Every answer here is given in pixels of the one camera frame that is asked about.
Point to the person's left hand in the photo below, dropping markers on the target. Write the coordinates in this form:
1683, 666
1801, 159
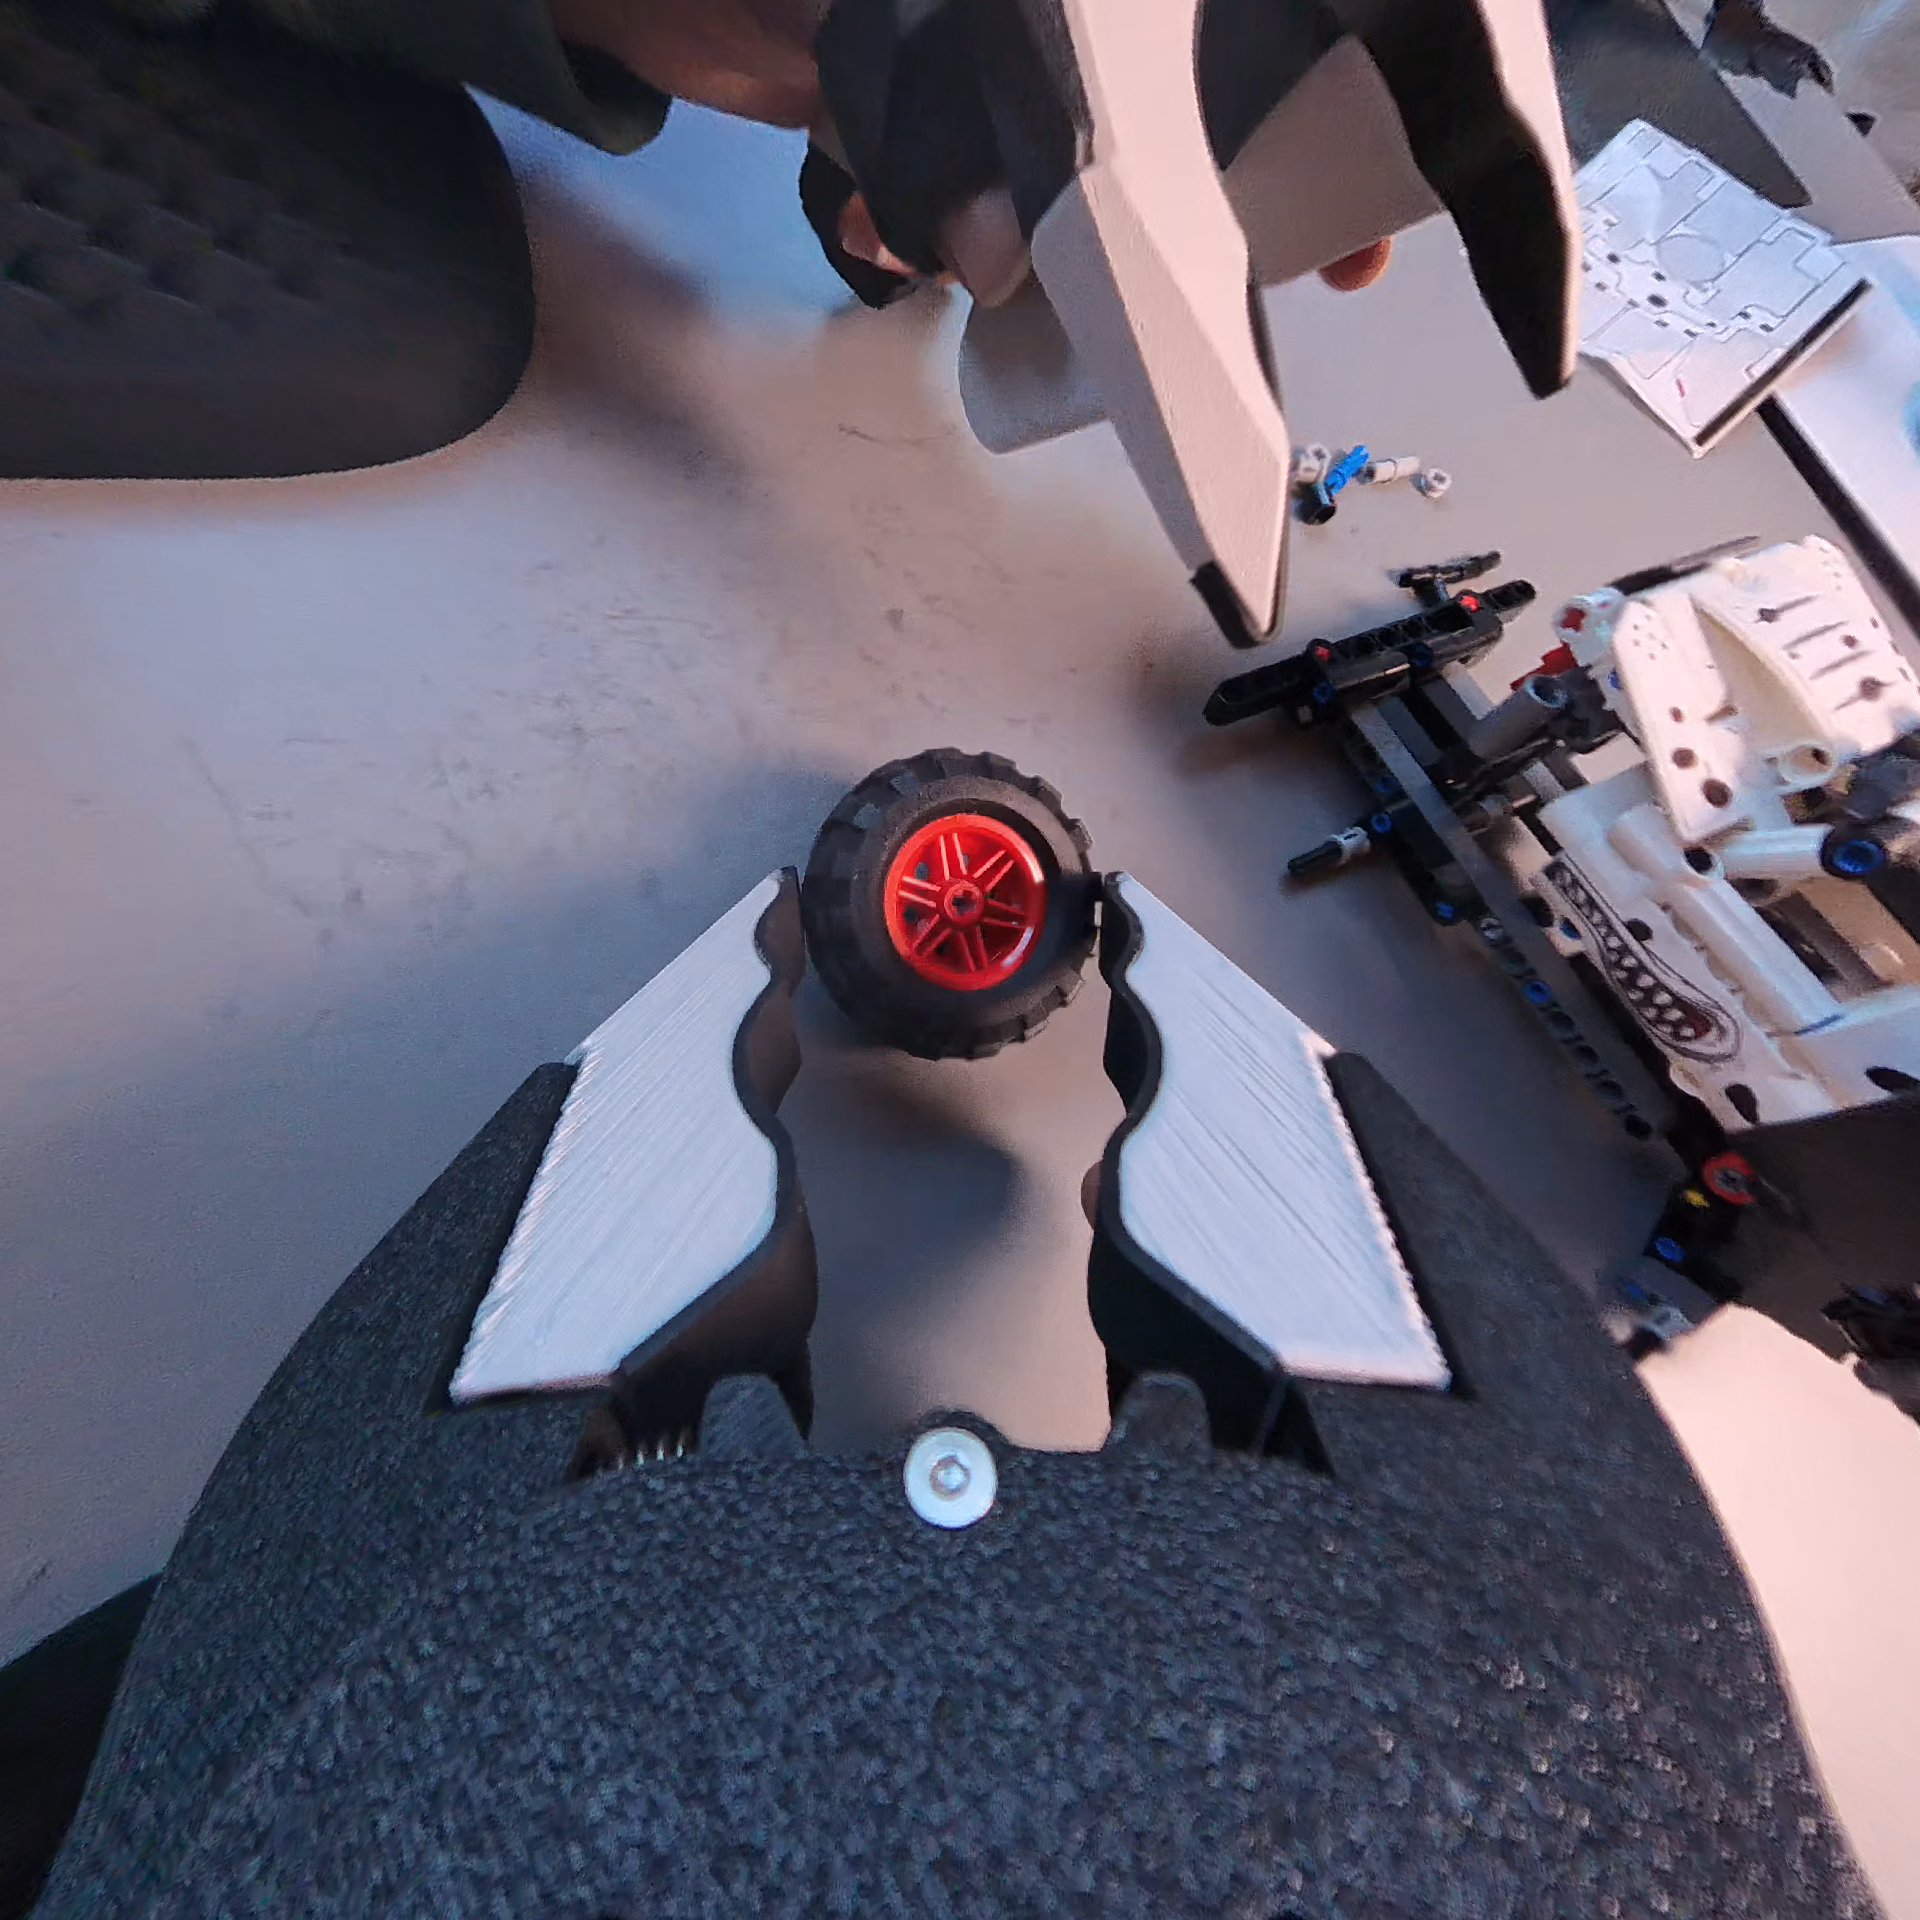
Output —
708, 56

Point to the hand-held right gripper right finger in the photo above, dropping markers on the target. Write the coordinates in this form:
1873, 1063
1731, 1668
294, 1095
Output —
1276, 1200

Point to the red toy wheel hub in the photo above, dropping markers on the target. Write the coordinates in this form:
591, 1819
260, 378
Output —
967, 901

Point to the white toy brick truck model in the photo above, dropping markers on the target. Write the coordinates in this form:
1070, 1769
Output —
1710, 811

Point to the cluster of small toy pins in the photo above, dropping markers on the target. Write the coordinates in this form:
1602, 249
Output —
1346, 471

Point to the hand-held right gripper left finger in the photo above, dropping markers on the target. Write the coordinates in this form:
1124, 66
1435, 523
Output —
633, 1200

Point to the white sticker sheet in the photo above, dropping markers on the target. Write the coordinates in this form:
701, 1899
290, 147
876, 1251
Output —
1697, 287

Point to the white booklet stand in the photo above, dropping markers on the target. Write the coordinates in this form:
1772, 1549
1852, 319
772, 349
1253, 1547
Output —
1876, 392

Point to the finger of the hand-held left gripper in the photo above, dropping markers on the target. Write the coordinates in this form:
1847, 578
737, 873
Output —
1188, 331
1517, 180

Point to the black toy tire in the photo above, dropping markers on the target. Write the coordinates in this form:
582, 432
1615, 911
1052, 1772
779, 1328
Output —
855, 961

